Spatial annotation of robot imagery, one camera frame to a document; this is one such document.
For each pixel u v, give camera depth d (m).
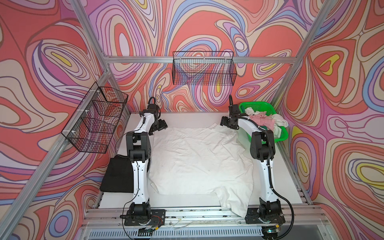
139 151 0.64
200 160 0.93
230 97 0.95
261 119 1.07
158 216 0.73
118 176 0.84
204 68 0.96
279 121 1.02
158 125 0.94
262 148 0.65
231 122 0.87
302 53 0.85
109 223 0.73
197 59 0.88
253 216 0.73
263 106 1.15
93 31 0.77
